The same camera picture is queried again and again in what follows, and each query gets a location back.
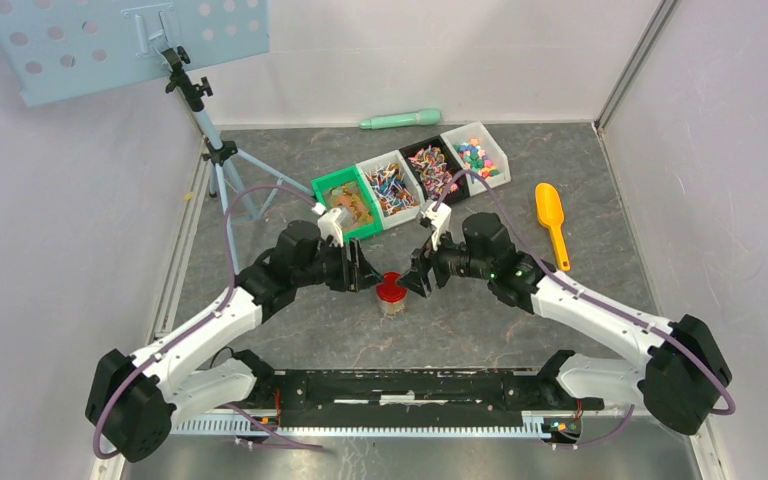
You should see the white candy bin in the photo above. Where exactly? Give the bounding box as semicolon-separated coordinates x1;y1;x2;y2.
441;121;511;188

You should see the clear plastic jar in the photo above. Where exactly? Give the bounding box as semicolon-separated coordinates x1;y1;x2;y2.
378;298;406;316

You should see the red jar lid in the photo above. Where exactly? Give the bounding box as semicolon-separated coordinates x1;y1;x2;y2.
376;272;408;303

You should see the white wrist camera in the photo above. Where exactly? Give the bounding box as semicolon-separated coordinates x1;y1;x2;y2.
417;199;451;251
311;203;354;247

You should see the light blue music stand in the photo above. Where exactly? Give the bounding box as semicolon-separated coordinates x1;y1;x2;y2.
0;0;316;273

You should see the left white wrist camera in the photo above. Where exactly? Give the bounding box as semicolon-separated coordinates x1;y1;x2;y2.
311;203;354;247

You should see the white lollipop bin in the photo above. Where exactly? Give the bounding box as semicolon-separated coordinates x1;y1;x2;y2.
356;150;425;230

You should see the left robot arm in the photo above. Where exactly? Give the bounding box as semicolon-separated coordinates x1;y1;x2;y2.
85;220;382;462

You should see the green candy bin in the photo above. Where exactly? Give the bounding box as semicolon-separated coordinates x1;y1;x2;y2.
312;166;383;240

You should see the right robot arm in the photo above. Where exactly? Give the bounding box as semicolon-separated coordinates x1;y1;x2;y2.
399;205;734;435

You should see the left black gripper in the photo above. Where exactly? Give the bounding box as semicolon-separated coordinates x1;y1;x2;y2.
293;237;385;293

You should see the mint green cylindrical handle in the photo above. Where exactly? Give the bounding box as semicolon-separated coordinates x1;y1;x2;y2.
358;108;442;130

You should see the yellow plastic scoop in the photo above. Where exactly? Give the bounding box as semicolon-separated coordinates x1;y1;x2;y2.
535;182;571;271

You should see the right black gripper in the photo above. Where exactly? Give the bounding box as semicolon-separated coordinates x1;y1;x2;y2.
395;223;493;300

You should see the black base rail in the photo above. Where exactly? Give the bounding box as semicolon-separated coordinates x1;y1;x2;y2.
241;369;605;430

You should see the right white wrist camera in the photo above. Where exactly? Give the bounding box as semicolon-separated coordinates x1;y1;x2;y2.
417;199;451;251

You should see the black lollipop bin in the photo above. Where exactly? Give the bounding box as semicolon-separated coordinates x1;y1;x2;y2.
399;136;470;205

